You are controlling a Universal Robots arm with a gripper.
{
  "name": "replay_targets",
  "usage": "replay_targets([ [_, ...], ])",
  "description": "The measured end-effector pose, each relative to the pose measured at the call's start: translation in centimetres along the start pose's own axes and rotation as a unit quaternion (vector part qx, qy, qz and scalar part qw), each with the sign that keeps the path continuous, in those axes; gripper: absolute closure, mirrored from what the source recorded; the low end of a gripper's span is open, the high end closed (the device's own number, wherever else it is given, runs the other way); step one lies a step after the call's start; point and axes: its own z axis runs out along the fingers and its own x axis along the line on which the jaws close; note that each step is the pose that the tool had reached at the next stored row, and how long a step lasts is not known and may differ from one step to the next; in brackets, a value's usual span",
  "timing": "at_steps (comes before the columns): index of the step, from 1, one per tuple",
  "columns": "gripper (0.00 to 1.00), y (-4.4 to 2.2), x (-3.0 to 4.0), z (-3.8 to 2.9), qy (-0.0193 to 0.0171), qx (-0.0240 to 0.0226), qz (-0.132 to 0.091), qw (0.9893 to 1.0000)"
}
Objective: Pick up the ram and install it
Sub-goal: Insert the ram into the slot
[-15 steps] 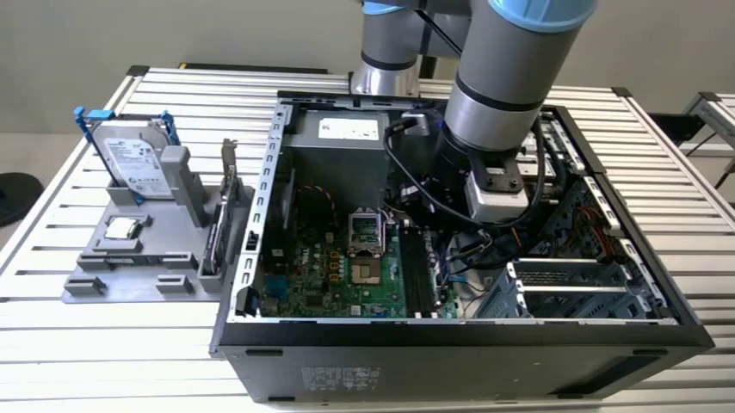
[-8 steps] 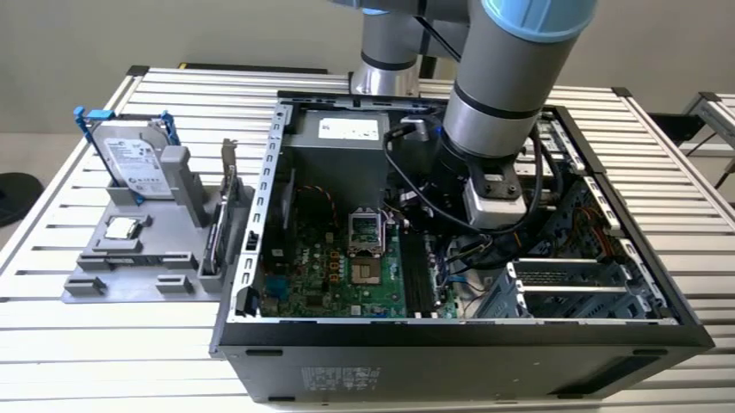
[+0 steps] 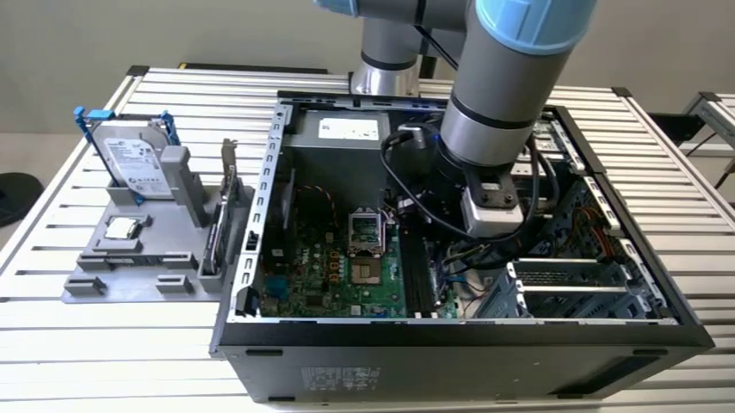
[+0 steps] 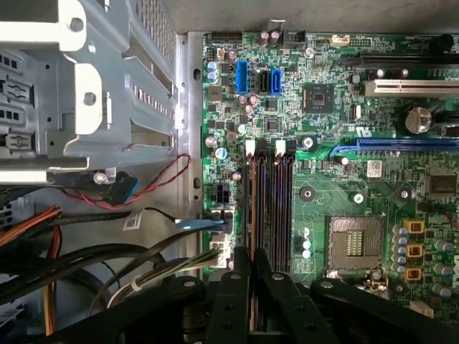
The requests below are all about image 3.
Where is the metal slat side table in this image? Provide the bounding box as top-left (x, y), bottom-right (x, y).
top-left (680, 90), bottom-right (735, 156)

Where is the black PC case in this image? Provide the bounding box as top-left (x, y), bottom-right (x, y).
top-left (207, 89), bottom-right (716, 404)

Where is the grey metal disk bay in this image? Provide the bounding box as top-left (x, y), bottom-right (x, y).
top-left (475, 256), bottom-right (671, 322)

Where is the grey parts rack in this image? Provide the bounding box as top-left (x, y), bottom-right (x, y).
top-left (60, 145), bottom-right (257, 305)

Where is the metal socket cover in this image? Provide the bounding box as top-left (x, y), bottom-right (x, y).
top-left (348, 207), bottom-right (384, 258)

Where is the CPU socket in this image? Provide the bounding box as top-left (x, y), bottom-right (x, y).
top-left (348, 256), bottom-right (384, 288)

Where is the hard disk in blue carrier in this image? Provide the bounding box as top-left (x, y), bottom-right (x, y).
top-left (72, 107), bottom-right (183, 203)

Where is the black round base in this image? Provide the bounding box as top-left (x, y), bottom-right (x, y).
top-left (0, 171), bottom-right (45, 228)

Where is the red black fan wire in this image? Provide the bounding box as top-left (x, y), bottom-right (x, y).
top-left (293, 184), bottom-right (343, 228)

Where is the orange red wire bundle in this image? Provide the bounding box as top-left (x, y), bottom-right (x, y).
top-left (576, 206), bottom-right (622, 259)

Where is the grey power supply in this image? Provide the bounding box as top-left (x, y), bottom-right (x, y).
top-left (280, 109), bottom-right (397, 216)

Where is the blue expansion slot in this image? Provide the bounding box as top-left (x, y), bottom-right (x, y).
top-left (264, 277), bottom-right (289, 301)

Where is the green motherboard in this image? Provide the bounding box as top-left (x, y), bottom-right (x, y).
top-left (257, 217), bottom-right (464, 319)

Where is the black box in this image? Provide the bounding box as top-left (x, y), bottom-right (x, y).
top-left (648, 112), bottom-right (706, 143)

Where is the graphics card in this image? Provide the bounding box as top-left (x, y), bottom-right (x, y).
top-left (197, 137), bottom-right (243, 276)

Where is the black RAM slot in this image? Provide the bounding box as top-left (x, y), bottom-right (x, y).
top-left (412, 231), bottom-right (433, 319)
top-left (400, 231), bottom-right (419, 319)
top-left (407, 231), bottom-right (425, 319)

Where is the silver CPU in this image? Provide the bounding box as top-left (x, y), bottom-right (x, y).
top-left (103, 217), bottom-right (143, 240)

